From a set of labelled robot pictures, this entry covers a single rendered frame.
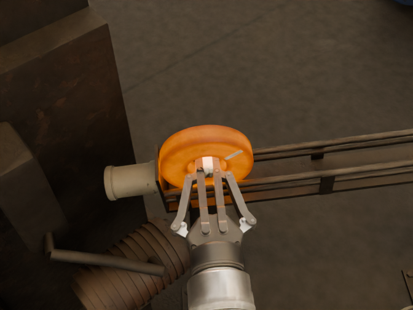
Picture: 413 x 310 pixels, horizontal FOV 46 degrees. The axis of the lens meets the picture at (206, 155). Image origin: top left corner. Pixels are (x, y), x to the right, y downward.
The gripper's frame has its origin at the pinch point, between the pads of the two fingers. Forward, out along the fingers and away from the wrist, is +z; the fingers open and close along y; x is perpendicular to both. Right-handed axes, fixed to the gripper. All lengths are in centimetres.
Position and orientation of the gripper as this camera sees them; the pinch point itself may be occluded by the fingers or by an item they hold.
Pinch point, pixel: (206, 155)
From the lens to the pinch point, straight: 78.4
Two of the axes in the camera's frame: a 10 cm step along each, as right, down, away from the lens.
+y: 10.0, -0.7, 0.5
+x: 0.0, -5.5, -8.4
